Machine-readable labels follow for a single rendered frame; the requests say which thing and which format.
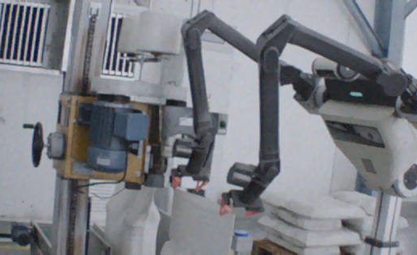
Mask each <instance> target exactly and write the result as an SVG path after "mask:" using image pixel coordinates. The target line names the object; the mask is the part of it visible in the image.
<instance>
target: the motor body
mask: <svg viewBox="0 0 417 255"><path fill-rule="evenodd" d="M93 104H94V105H93V106H92V113H91V120H90V135H89V142H91V143H92V145H89V146H88V152H87V165H88V167H89V168H90V169H92V170H93V171H97V172H102V173H122V172H123V171H124V170H125V164H126V155H127V147H126V145H125V139H124V138H120V137H116V136H114V125H115V114H116V113H117V112H120V113H132V114H133V110H132V109H134V105H131V104H125V103H119V102H117V103H114V102H105V101H96V100H94V101H93Z"/></svg>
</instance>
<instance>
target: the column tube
mask: <svg viewBox="0 0 417 255"><path fill-rule="evenodd" d="M90 2H97V3H102V7H101V12H100V19H96V26H95V34H94V42H93V49H92V57H91V65H90V75H89V76H90V79H89V83H88V84H89V86H88V90H87V94H86V97H91V98H97V97H98V93H99V92H97V91H92V90H90V85H91V78H92V77H101V72H102V58H103V54H104V51H105V43H106V29H107V22H108V19H109V13H110V7H111V0H76V4H75V11H74V14H73V25H72V33H71V37H72V36H73V45H72V52H71V61H70V66H69V55H68V64H67V70H66V79H65V85H64V93H63V95H65V96H69V97H72V96H74V95H76V96H82V91H83V90H82V87H83V84H84V83H83V81H84V76H85V74H84V72H85V59H86V54H87V51H88V43H89V36H90V23H91V22H92V18H88V17H87V15H88V7H89V5H90ZM70 44H71V39H70V41H69V52H70ZM69 115H70V107H67V106H64V105H62V108H61V116H60V125H63V126H65V127H67V128H68V127H69ZM78 181H79V184H78V185H79V186H81V185H89V184H90V180H86V179H80V178H78ZM78 190H81V191H83V192H84V194H83V193H80V192H77V212H76V220H75V226H76V227H75V235H74V249H73V255H85V235H86V228H87V226H86V221H87V213H88V206H89V204H88V198H89V191H90V187H89V186H88V187H87V186H84V187H81V188H78ZM72 193H73V178H64V176H63V175H62V174H61V173H59V172H58V171H56V184H55V191H54V206H53V213H52V216H53V221H52V243H51V246H52V249H51V255H69V237H70V234H69V229H70V221H71V216H70V215H71V206H72V200H73V196H72Z"/></svg>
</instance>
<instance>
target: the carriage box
mask: <svg viewBox="0 0 417 255"><path fill-rule="evenodd" d="M94 100H96V101H104V100H99V99H98V98H91V97H84V96H76V95H74V96H72V97H69V96H65V95H63V94H60V98H59V100H58V105H59V106H58V113H57V121H56V132H59V133H62V134H63V136H64V152H63V156H62V160H53V169H55V170H56V171H58V172H59V173H61V174H62V175H63V176H64V178H80V179H86V180H103V181H119V180H121V179H122V178H123V174H124V171H123V172H122V173H102V172H97V171H94V175H92V174H75V173H73V163H74V162H87V152H88V146H89V145H92V143H91V142H89V135H90V126H82V125H78V124H77V121H78V113H79V105H80V102H89V103H93V101H94ZM120 103H125V102H120ZM125 104H131V105H134V109H136V110H141V111H145V112H146V115H148V116H149V120H148V133H149V126H150V119H151V112H152V104H150V103H146V102H137V101H132V100H131V102H130V103H125ZM62 105H64V106H67V107H70V115H69V127H65V126H63V125H60V116H61V108H62ZM147 144H148V134H147V139H146V140H143V147H142V154H141V157H137V156H136V155H135V154H132V153H129V157H128V163H127V173H126V177H125V178H124V180H123V182H138V183H144V171H145V163H146V156H147V147H148V146H147Z"/></svg>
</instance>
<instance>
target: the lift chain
mask: <svg viewBox="0 0 417 255"><path fill-rule="evenodd" d="M92 17H93V18H92V22H91V23H90V36H89V43H88V51H87V54H86V59H85V72H84V74H85V76H84V81H83V83H84V84H83V87H82V90H83V91H82V96H83V95H84V94H85V96H84V97H86V94H87V90H88V86H89V84H88V83H89V79H90V76H89V75H90V65H91V57H92V49H93V42H94V34H95V26H96V18H97V16H96V15H92ZM93 21H94V23H93ZM92 25H94V26H93V27H92ZM91 30H93V31H91ZM91 34H93V35H91ZM90 38H93V39H92V40H91V39H90ZM91 41H92V43H90V42H91ZM90 45H91V47H90ZM89 50H90V51H89ZM88 54H90V55H88ZM88 58H89V60H88ZM87 62H89V64H87ZM87 66H89V68H87ZM86 70H88V71H89V72H86ZM86 75H88V76H86ZM85 79H87V80H85ZM86 82H87V83H86ZM84 86H86V88H85V87H84ZM84 91H85V92H84ZM76 180H77V181H76ZM75 181H76V182H75ZM75 184H77V185H76V186H78V184H79V181H78V178H74V179H73V188H74V187H75ZM74 193H76V194H74ZM72 196H73V200H72V206H71V215H70V216H71V221H70V229H69V234H70V237H69V255H70V254H72V255H73V249H74V235H75V227H76V226H75V220H76V212H77V191H75V190H74V189H73V193H72ZM74 197H75V198H74ZM74 201H75V202H74ZM74 204H75V205H74ZM73 208H75V209H73ZM73 212H74V213H73ZM72 216H74V217H72ZM71 235H72V236H71ZM71 239H73V240H71ZM71 243H72V244H71ZM70 246H71V248H70ZM70 250H72V251H70Z"/></svg>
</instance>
